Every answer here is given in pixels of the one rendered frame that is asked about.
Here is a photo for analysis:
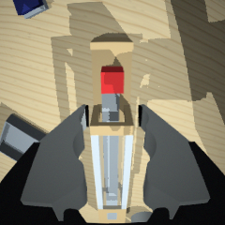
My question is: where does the grey cylinder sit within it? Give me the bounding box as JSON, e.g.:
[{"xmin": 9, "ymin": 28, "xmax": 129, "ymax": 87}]
[{"xmin": 131, "ymin": 212, "xmax": 152, "ymax": 223}]

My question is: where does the clear glass channel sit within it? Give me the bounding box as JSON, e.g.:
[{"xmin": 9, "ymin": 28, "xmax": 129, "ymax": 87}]
[{"xmin": 91, "ymin": 135, "xmax": 133, "ymax": 209}]

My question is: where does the red cube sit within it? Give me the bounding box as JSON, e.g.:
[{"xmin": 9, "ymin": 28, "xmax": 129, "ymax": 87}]
[{"xmin": 101, "ymin": 67, "xmax": 124, "ymax": 94}]

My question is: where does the grey rectangular tray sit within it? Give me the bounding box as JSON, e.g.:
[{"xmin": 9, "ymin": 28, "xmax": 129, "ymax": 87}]
[{"xmin": 0, "ymin": 114, "xmax": 47, "ymax": 162}]

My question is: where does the grey square stick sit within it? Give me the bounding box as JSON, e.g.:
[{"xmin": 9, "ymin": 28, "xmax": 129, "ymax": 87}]
[
  {"xmin": 107, "ymin": 213, "xmax": 117, "ymax": 219},
  {"xmin": 101, "ymin": 94, "xmax": 120, "ymax": 122}
]

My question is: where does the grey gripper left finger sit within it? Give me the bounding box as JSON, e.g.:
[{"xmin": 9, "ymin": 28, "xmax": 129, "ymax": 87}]
[{"xmin": 0, "ymin": 104, "xmax": 89, "ymax": 225}]

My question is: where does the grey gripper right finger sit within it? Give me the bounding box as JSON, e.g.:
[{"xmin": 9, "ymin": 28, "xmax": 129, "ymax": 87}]
[{"xmin": 138, "ymin": 104, "xmax": 225, "ymax": 225}]

